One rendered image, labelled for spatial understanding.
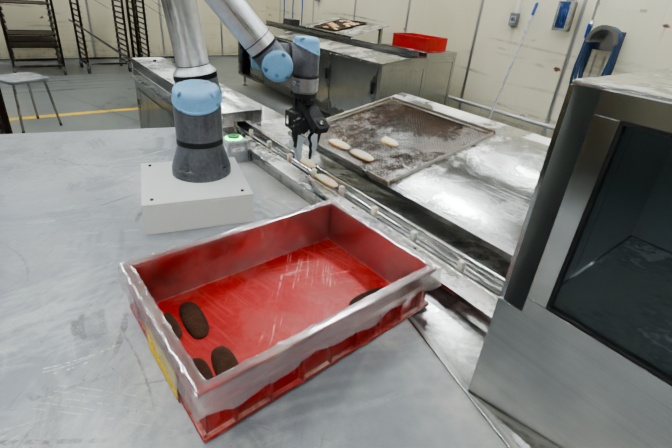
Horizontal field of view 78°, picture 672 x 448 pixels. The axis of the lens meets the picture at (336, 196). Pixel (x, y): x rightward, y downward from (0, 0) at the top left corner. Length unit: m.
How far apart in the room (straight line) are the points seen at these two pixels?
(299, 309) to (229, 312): 0.13
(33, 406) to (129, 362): 0.12
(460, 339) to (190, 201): 0.66
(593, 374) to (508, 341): 0.11
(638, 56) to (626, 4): 0.46
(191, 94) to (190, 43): 0.17
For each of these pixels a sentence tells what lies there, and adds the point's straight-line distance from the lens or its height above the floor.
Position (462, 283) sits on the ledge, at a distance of 0.88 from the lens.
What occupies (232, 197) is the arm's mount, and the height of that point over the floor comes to 0.90.
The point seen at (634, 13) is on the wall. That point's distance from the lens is 4.65.
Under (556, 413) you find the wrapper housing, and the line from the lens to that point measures 0.66.
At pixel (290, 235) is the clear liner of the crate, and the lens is 0.92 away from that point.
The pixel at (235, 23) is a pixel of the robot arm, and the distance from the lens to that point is 1.06.
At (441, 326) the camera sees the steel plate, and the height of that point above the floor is 0.82.
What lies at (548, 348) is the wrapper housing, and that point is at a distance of 0.62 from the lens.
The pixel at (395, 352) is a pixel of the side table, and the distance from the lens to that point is 0.76.
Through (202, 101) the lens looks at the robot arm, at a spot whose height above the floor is 1.10.
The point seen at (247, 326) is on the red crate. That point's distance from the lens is 0.78.
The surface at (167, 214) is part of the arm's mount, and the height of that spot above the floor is 0.87.
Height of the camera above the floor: 1.37
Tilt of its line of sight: 26 degrees down
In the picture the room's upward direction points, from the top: 5 degrees clockwise
